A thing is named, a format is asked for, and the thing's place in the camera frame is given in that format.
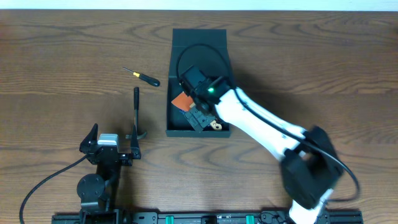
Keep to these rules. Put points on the black steel claw hammer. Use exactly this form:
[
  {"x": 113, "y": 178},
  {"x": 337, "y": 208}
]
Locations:
[{"x": 136, "y": 105}]

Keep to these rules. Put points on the dark green open box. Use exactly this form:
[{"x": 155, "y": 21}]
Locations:
[{"x": 207, "y": 50}]

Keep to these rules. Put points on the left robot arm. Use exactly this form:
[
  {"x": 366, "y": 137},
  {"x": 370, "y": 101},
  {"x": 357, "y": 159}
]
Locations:
[{"x": 98, "y": 191}]

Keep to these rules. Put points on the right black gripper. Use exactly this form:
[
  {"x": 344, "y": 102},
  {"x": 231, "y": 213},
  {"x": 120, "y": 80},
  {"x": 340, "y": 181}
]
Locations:
[{"x": 196, "y": 119}]

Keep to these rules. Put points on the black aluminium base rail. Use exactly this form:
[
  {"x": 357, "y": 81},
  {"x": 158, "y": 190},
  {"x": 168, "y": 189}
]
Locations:
[{"x": 199, "y": 217}]

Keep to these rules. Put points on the black handled screwdriver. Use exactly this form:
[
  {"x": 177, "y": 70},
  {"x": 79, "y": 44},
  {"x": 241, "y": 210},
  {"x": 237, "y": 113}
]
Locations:
[{"x": 150, "y": 80}]

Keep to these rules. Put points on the orange scraper wooden handle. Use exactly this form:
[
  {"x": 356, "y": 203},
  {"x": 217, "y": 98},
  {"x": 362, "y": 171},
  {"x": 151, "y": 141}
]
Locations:
[{"x": 179, "y": 102}]

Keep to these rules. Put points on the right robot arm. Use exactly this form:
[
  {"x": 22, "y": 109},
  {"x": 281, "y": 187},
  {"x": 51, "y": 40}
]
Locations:
[{"x": 307, "y": 159}]

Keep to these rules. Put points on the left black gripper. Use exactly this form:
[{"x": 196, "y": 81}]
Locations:
[{"x": 111, "y": 156}]

